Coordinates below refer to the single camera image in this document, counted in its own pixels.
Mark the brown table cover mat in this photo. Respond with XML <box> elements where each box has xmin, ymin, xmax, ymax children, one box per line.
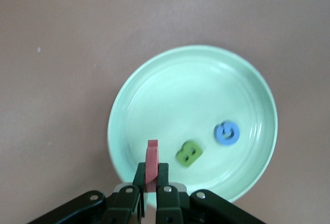
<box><xmin>0</xmin><ymin>0</ymin><xmax>330</xmax><ymax>224</ymax></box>

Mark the red round foam letter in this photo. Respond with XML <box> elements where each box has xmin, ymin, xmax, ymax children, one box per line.
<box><xmin>143</xmin><ymin>139</ymin><xmax>160</xmax><ymax>193</ymax></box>

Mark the green plate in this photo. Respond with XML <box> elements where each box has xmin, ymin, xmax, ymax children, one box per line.
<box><xmin>107</xmin><ymin>44</ymin><xmax>279</xmax><ymax>204</ymax></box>

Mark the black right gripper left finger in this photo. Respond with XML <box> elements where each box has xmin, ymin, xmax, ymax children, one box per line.
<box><xmin>27</xmin><ymin>162</ymin><xmax>148</xmax><ymax>224</ymax></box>

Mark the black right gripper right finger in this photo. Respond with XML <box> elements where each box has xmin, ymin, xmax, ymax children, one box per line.
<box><xmin>155</xmin><ymin>162</ymin><xmax>268</xmax><ymax>224</ymax></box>

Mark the blue foam letter G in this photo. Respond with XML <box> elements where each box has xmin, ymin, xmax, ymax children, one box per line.
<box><xmin>214</xmin><ymin>120</ymin><xmax>241</xmax><ymax>147</ymax></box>

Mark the green foam letter B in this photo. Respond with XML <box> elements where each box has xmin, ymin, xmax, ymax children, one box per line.
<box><xmin>175</xmin><ymin>141</ymin><xmax>204</xmax><ymax>168</ymax></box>

